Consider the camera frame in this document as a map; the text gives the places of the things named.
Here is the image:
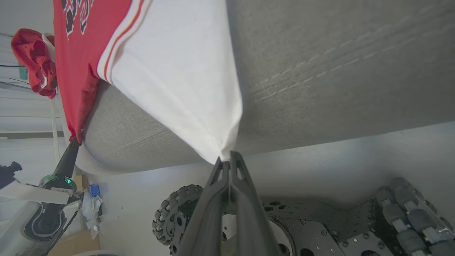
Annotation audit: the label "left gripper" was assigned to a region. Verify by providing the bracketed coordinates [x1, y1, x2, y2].
[23, 137, 84, 243]

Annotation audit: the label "red white lettered jersey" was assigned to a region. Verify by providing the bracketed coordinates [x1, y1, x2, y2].
[53, 0, 243, 165]

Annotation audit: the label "grey roller mecanum wheel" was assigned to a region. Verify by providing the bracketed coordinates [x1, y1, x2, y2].
[376, 177, 455, 256]

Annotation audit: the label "red and white jersey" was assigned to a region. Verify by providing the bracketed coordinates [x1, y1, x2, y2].
[11, 28, 58, 99]

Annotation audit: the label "crumpled clear plastic bags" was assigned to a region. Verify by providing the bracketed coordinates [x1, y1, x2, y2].
[81, 195, 103, 239]

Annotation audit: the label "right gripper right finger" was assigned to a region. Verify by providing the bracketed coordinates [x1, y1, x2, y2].
[230, 151, 282, 256]

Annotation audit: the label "black rubber robot wheel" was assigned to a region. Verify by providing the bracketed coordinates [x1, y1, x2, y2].
[152, 184, 204, 246]

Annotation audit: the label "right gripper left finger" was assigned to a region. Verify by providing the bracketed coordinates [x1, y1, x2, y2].
[177, 156, 231, 256]

